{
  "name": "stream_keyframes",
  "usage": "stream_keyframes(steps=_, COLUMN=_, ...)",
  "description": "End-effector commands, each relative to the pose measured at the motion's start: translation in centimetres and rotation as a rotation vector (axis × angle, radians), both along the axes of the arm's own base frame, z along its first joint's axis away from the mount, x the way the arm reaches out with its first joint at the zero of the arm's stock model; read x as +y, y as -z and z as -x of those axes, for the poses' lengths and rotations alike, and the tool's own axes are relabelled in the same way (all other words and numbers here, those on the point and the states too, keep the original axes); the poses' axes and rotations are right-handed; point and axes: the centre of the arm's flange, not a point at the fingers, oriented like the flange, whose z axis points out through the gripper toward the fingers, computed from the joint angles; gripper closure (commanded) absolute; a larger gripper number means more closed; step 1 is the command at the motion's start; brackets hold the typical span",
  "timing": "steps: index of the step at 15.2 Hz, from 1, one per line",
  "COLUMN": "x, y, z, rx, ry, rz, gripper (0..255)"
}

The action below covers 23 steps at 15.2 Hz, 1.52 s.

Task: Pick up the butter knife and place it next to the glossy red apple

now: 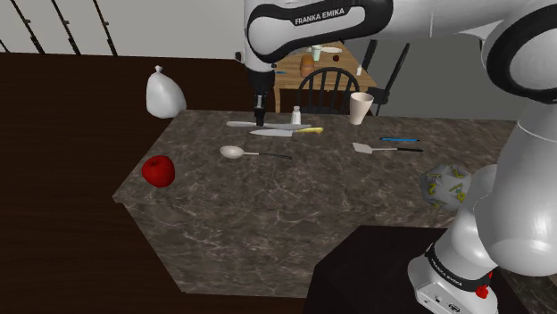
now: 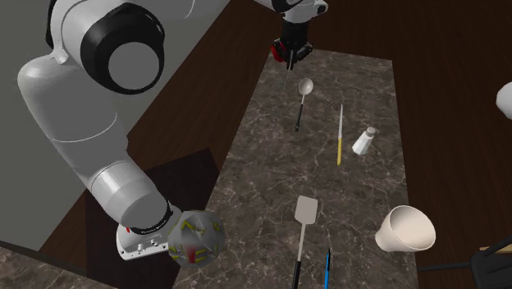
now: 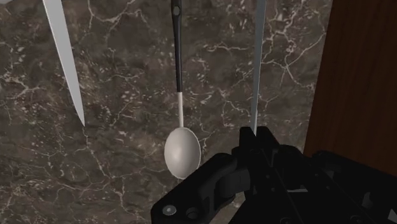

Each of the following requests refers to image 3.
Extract broad silver knife blade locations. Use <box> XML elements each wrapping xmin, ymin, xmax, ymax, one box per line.
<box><xmin>42</xmin><ymin>0</ymin><xmax>86</xmax><ymax>127</ymax></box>

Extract spoon with black handle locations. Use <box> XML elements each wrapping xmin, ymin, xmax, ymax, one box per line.
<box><xmin>164</xmin><ymin>0</ymin><xmax>202</xmax><ymax>180</ymax></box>

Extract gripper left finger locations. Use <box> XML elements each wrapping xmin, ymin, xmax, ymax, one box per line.
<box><xmin>150</xmin><ymin>125</ymin><xmax>258</xmax><ymax>224</ymax></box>

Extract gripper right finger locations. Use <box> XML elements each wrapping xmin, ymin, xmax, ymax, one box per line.
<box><xmin>256</xmin><ymin>125</ymin><xmax>397</xmax><ymax>224</ymax></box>

